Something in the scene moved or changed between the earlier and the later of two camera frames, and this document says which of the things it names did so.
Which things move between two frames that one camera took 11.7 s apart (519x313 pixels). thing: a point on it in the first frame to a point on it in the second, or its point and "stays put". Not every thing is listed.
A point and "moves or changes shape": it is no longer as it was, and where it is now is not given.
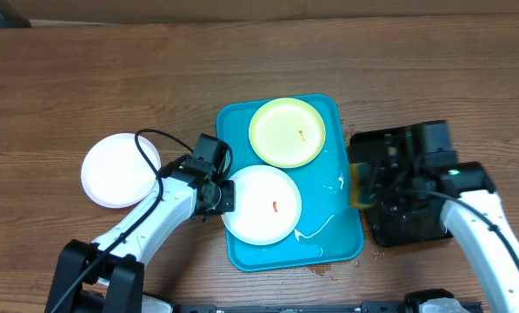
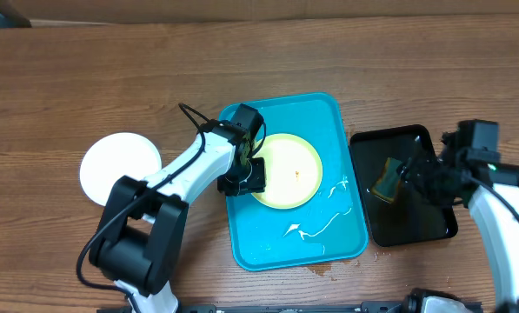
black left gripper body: (224, 200) to (249, 179)
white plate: (116, 173) stays put
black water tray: (409, 188) stays put
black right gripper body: (389, 180) to (424, 175)
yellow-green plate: (287, 132) to (293, 171)
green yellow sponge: (360, 186) moves or changes shape
